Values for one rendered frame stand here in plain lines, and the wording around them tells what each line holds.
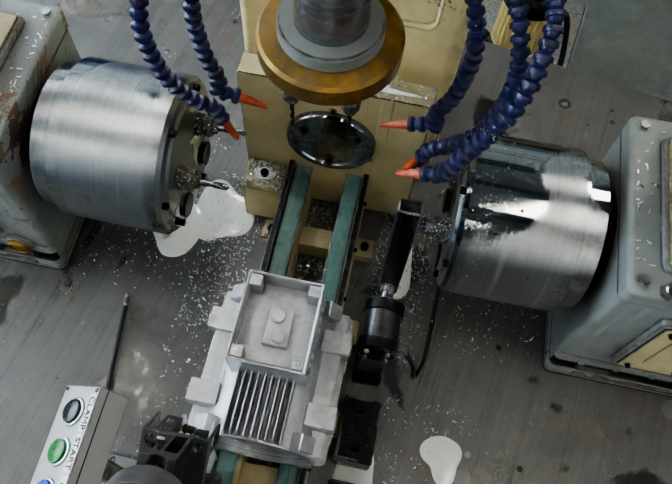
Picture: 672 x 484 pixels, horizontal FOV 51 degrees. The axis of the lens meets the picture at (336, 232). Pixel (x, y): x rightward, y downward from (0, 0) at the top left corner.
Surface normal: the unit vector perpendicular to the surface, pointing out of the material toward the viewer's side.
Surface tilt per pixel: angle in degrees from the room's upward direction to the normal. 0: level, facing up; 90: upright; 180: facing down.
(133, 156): 36
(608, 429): 0
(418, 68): 90
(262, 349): 0
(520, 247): 47
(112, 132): 24
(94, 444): 57
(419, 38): 90
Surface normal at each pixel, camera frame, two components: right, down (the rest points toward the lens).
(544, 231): -0.07, 0.09
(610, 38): 0.04, -0.44
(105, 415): 0.84, -0.08
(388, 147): -0.20, 0.87
